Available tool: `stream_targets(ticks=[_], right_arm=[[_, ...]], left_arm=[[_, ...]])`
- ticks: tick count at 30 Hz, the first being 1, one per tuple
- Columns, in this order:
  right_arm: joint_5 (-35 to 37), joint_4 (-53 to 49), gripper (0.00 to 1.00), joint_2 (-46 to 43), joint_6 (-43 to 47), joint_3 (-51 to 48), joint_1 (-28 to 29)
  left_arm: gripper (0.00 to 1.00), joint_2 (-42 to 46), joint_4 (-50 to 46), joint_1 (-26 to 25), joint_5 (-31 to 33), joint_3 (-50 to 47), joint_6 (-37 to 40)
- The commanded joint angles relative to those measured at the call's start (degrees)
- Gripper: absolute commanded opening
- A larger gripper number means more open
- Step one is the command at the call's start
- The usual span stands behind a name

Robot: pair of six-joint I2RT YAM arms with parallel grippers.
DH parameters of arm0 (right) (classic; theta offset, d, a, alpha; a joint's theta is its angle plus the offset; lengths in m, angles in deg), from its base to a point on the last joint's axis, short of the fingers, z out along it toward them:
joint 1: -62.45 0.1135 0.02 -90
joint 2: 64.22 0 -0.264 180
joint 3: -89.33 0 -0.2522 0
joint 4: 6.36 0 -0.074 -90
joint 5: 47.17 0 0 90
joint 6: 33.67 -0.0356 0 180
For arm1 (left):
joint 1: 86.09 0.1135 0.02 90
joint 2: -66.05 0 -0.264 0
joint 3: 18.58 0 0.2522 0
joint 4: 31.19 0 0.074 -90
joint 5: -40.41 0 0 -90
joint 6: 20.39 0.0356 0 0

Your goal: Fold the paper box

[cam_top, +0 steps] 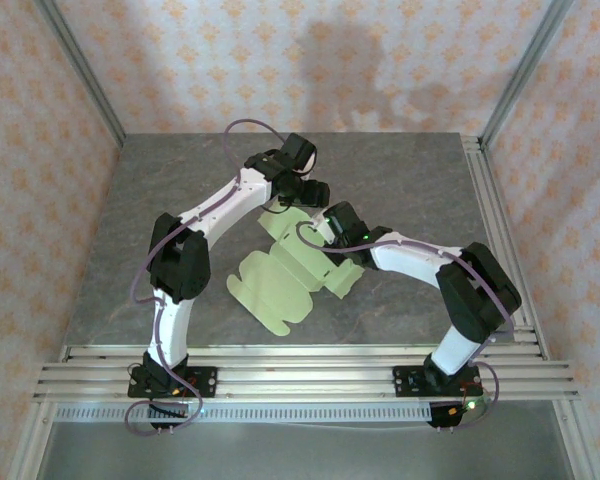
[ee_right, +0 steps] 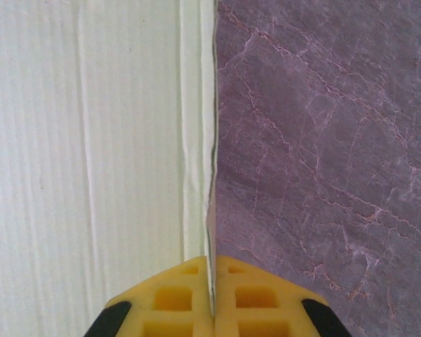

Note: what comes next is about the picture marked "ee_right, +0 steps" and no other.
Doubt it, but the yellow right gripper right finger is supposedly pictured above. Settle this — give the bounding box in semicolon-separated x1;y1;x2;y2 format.
213;255;349;337

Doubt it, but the light green paper box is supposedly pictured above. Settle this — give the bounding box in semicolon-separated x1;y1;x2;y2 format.
0;0;219;317

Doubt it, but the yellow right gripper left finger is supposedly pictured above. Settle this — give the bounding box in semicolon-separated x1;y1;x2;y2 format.
85;256;215;337

